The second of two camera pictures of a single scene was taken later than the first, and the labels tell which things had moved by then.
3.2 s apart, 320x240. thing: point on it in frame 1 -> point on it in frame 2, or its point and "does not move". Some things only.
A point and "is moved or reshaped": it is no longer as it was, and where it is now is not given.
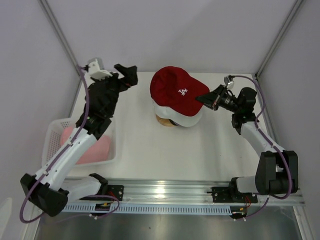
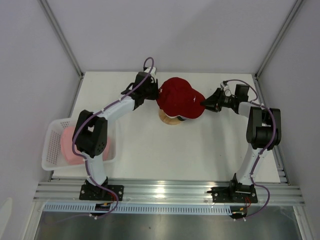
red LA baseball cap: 175,88 is moved or reshaped
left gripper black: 130,79 -> 155,86
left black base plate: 116,191 does not move
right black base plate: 231,194 does not move
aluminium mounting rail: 193,192 does not move
